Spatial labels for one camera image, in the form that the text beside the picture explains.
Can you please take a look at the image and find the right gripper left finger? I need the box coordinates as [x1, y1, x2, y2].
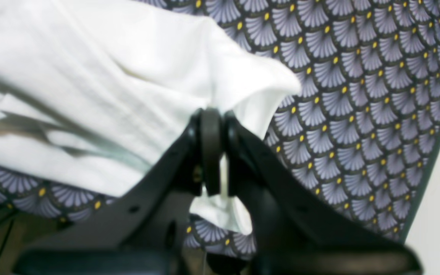
[30, 108, 223, 252]

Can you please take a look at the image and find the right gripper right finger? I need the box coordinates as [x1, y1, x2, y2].
[224, 111, 411, 255]

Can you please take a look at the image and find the white printed T-shirt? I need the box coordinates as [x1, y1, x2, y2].
[0, 0, 303, 235]

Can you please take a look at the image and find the patterned grey tablecloth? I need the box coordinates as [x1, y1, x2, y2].
[0, 0, 440, 241]

